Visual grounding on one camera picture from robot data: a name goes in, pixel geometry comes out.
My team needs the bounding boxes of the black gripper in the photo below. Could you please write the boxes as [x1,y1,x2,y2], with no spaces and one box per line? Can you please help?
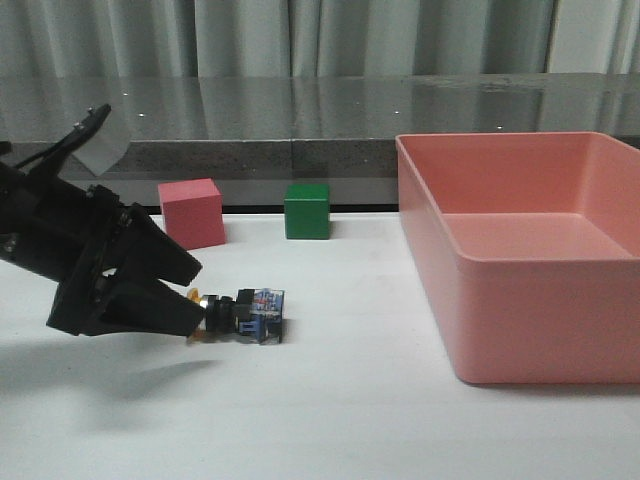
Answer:
[1,165,204,337]

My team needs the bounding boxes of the yellow push button switch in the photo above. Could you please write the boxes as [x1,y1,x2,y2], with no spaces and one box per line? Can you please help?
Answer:
[187,288,285,345]

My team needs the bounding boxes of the pink cube middle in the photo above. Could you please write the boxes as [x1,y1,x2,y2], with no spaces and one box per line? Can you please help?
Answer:
[157,178,226,250]

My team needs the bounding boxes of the green cube right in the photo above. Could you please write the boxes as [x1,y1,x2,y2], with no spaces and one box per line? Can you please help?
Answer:
[284,184,330,240]

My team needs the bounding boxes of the grey stone counter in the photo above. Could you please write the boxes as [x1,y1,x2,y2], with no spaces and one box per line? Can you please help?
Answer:
[1,73,639,211]

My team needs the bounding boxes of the grey curtain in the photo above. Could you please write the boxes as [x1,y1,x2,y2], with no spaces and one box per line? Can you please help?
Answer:
[1,1,639,78]

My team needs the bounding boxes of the pink plastic bin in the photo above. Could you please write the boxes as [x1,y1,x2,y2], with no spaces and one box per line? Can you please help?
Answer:
[396,132,639,384]

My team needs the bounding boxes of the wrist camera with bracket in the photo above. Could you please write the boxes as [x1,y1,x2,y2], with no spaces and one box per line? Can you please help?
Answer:
[11,103,131,182]

